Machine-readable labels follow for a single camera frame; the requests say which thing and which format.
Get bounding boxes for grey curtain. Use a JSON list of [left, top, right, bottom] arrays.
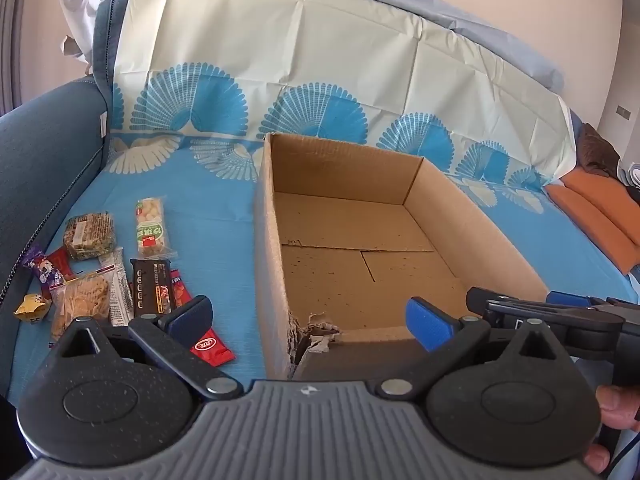
[[0, 0, 32, 113]]

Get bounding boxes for red square snack packet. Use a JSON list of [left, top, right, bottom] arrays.
[[47, 249, 76, 279]]

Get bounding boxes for blue fabric sofa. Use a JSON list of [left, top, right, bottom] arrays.
[[0, 0, 132, 401]]

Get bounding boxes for clear biscuit bag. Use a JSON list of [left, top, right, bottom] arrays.
[[49, 270, 112, 346]]

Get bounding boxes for yellow snack packet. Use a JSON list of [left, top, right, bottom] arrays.
[[13, 292, 53, 322]]

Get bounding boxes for black snack bar packet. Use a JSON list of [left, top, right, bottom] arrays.
[[129, 258, 180, 319]]

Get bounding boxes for cardboard box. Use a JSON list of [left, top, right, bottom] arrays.
[[254, 131, 550, 381]]

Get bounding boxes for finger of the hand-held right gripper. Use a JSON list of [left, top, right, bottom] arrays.
[[466, 286, 551, 333], [546, 291, 593, 307]]

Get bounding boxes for pale grey sheet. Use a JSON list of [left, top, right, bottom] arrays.
[[59, 0, 567, 97]]

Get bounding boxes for round seed cracker packet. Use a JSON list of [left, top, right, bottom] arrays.
[[62, 212, 119, 261]]

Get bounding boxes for purple candy packet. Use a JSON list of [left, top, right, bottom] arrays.
[[25, 245, 76, 297]]

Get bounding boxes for red stick packet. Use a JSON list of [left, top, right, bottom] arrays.
[[170, 270, 236, 367]]

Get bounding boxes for silver stick packet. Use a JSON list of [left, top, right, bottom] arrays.
[[97, 247, 135, 328]]

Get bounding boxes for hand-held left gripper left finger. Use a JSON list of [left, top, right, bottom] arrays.
[[50, 296, 244, 402]]

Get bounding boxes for blue white printed sofa cover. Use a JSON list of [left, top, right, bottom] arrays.
[[7, 0, 640, 406]]

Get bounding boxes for brown cloth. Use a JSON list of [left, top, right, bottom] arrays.
[[577, 122, 622, 179]]

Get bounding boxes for orange cushion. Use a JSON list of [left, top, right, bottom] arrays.
[[545, 167, 640, 274]]

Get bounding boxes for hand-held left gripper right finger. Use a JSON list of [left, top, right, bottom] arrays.
[[374, 297, 573, 402]]

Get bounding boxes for person's right hand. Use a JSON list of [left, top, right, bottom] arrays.
[[584, 385, 640, 474]]

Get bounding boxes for clear peanut snack packet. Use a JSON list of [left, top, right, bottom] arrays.
[[134, 197, 179, 261]]

